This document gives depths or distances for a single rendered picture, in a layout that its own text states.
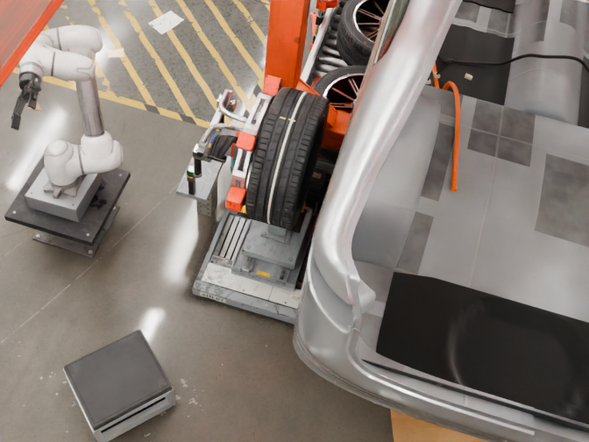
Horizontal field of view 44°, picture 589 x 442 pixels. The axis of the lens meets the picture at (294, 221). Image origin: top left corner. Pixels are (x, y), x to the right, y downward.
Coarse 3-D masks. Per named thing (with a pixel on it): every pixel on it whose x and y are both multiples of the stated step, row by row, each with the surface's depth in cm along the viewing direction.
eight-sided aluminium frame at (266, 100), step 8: (264, 96) 340; (272, 96) 343; (256, 104) 337; (264, 104) 338; (264, 112) 335; (248, 120) 331; (264, 120) 374; (248, 128) 329; (256, 128) 329; (240, 152) 331; (248, 152) 331; (240, 160) 334; (248, 160) 331; (240, 168) 334; (248, 168) 336; (232, 176) 334; (240, 176) 333; (248, 176) 376; (232, 184) 339; (240, 184) 338
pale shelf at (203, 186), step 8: (192, 160) 400; (208, 168) 398; (216, 168) 399; (184, 176) 394; (208, 176) 395; (216, 176) 397; (184, 184) 391; (200, 184) 392; (208, 184) 392; (176, 192) 389; (184, 192) 388; (200, 192) 389; (208, 192) 389; (200, 200) 388
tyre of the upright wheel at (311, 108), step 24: (288, 96) 336; (312, 96) 341; (288, 120) 326; (312, 120) 327; (264, 144) 324; (288, 144) 324; (312, 144) 327; (264, 168) 326; (288, 168) 324; (264, 192) 330; (288, 192) 327; (264, 216) 345; (288, 216) 336
